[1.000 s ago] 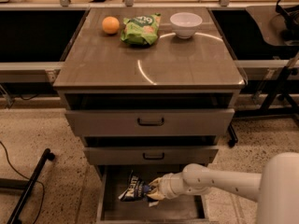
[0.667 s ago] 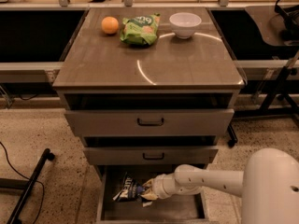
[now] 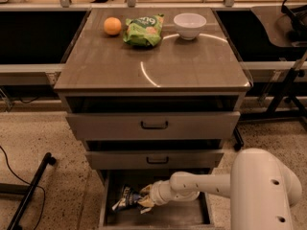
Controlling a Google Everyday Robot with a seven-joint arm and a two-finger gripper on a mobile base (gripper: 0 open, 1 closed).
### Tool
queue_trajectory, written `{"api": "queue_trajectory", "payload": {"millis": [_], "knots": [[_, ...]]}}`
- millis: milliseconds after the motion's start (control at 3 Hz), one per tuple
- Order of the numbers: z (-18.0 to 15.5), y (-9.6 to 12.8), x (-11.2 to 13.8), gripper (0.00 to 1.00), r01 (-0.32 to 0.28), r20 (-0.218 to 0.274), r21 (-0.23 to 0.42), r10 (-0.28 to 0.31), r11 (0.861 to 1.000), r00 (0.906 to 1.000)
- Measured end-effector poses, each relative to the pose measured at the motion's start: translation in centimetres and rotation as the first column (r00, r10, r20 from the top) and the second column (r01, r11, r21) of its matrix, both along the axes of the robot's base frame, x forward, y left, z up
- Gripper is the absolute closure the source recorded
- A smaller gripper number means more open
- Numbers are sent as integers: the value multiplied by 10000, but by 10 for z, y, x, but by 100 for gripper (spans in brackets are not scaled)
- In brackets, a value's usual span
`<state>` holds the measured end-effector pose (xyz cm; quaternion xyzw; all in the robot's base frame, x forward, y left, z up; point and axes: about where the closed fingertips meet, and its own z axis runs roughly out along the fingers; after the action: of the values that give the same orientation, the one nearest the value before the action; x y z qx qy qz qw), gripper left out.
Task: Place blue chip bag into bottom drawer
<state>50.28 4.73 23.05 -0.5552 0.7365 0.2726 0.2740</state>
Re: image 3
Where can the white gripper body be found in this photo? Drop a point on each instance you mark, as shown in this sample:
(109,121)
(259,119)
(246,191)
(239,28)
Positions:
(155,194)

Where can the blue chip bag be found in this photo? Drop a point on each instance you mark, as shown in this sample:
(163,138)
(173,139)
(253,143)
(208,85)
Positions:
(129,199)

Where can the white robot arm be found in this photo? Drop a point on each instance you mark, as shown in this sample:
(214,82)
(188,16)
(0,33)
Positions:
(260,187)

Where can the bottom drawer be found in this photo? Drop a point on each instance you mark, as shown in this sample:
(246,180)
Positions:
(191,215)

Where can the drawer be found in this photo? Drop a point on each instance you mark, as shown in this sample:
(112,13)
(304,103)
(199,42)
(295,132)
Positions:
(153,126)
(191,215)
(153,159)

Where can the middle drawer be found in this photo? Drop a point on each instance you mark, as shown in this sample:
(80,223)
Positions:
(153,159)

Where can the top drawer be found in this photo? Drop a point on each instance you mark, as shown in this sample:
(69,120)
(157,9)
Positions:
(153,126)

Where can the grey drawer cabinet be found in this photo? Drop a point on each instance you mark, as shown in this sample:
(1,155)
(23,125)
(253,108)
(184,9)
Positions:
(105,75)

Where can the green chip bag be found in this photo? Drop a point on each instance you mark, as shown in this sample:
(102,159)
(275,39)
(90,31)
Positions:
(144,31)

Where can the black caster leg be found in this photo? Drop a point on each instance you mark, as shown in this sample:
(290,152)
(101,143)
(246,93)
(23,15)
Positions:
(239,140)

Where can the black floor stand bar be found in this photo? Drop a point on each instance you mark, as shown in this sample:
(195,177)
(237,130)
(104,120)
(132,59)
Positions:
(26,191)

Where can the orange fruit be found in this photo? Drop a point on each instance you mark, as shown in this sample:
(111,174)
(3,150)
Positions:
(112,26)

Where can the white bowl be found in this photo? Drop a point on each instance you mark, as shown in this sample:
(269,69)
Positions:
(189,25)

